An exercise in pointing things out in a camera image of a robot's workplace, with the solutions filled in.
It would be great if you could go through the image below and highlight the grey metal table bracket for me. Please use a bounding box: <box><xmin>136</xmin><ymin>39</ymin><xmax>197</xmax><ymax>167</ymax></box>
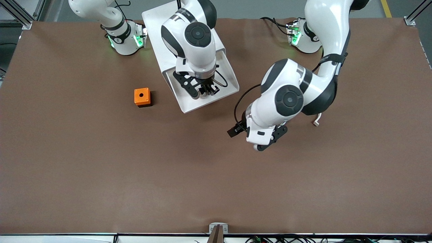
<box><xmin>209</xmin><ymin>222</ymin><xmax>229</xmax><ymax>243</ymax></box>

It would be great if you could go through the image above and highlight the black cable bundle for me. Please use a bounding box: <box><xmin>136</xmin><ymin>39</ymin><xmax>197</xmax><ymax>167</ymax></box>
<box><xmin>245</xmin><ymin>235</ymin><xmax>432</xmax><ymax>243</ymax></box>

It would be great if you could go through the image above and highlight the black arm base cable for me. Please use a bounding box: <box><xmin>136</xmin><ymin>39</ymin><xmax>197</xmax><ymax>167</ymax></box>
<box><xmin>260</xmin><ymin>17</ymin><xmax>291</xmax><ymax>36</ymax></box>

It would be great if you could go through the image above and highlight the orange box with hole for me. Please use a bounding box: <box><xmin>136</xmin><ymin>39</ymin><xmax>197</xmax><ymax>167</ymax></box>
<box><xmin>134</xmin><ymin>88</ymin><xmax>152</xmax><ymax>108</ymax></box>

